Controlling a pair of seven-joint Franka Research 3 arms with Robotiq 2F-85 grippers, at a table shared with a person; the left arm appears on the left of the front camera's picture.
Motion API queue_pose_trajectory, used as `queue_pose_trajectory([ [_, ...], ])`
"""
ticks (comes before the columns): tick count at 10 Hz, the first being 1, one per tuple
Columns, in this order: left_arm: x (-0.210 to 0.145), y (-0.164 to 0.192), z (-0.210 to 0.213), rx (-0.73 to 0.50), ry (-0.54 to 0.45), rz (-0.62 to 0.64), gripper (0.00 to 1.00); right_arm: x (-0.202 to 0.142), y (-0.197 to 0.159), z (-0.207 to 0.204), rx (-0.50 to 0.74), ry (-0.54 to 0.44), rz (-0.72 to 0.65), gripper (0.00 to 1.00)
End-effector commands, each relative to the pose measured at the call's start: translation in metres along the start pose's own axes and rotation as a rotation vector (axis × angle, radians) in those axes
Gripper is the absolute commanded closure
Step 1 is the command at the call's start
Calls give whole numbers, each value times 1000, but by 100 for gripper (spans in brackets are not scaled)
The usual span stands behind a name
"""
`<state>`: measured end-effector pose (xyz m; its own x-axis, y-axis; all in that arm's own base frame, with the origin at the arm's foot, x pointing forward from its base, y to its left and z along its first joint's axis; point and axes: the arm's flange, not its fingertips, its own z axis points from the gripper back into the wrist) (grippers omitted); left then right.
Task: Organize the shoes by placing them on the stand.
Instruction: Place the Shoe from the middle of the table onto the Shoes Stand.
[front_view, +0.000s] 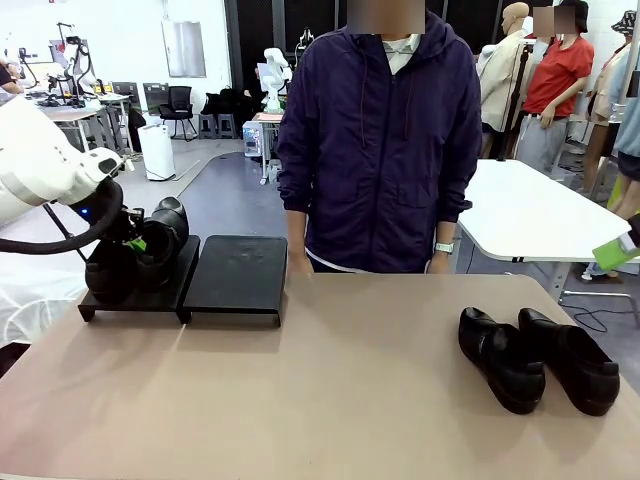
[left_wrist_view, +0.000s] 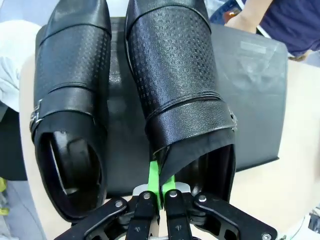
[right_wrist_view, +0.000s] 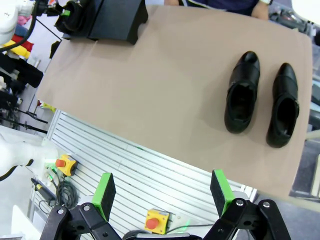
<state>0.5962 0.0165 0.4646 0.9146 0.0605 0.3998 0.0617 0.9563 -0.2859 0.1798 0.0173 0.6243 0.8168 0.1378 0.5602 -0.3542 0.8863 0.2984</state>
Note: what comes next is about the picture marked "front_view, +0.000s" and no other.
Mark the black light stand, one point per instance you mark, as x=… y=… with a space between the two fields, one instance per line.
x=517 y=90

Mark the black tripod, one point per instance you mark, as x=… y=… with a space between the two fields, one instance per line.
x=69 y=236

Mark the black office chair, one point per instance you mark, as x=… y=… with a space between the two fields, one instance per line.
x=180 y=100

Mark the grey stool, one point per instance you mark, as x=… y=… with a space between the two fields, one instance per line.
x=207 y=125
x=226 y=125

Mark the person's right hand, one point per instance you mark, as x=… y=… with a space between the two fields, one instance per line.
x=300 y=262

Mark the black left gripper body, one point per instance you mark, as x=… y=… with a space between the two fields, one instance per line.
x=127 y=224

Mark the person's right forearm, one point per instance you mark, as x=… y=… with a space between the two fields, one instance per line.
x=296 y=230

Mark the small white desk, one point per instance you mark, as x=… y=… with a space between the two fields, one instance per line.
x=267 y=116

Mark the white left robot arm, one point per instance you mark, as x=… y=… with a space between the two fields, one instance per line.
x=35 y=165

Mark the person in purple jacket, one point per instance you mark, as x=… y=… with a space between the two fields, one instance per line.
x=375 y=125

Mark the black leather dress shoe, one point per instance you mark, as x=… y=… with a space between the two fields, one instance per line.
x=107 y=275
x=585 y=370
x=500 y=365
x=170 y=220

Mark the mannequin in beige jacket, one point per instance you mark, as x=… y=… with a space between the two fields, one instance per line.
x=500 y=85

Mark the silver wristwatch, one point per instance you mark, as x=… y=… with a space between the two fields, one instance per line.
x=443 y=247

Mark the grey wall panel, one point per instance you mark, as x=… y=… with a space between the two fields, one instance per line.
x=184 y=49

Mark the white side table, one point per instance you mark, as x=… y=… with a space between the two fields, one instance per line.
x=525 y=210

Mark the mannequin with bucket hat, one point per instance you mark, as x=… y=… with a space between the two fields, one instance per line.
x=617 y=100

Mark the white background desk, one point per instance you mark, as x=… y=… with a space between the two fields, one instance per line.
x=75 y=114

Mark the person's left forearm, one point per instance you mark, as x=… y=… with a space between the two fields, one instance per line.
x=445 y=232

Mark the black shoe stand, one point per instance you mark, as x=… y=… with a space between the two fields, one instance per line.
x=235 y=275
x=185 y=270

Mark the lit computer case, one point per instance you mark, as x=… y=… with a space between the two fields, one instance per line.
x=252 y=140

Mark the white air purifier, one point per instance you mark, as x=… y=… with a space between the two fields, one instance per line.
x=157 y=155

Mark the person's left hand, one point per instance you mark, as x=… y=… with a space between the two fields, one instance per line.
x=441 y=264

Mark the small white robot arm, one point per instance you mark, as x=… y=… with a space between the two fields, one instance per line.
x=274 y=70

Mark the black backpack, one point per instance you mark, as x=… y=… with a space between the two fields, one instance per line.
x=222 y=102

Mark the white plastic cover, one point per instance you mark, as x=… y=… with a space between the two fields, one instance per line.
x=30 y=310

